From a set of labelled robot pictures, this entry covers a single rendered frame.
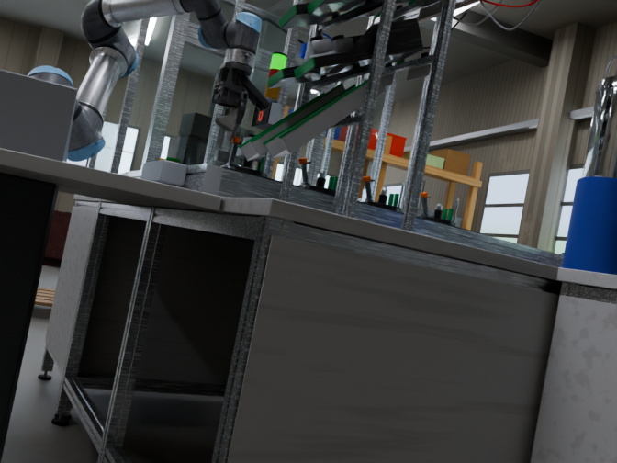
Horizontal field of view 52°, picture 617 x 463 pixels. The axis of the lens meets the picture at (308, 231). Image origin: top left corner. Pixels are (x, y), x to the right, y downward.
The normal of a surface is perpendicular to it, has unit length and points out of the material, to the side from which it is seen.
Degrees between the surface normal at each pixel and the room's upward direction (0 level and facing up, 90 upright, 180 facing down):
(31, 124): 90
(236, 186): 90
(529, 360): 90
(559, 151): 90
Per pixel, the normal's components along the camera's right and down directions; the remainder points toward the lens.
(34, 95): 0.33, 0.03
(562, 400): -0.85, -0.18
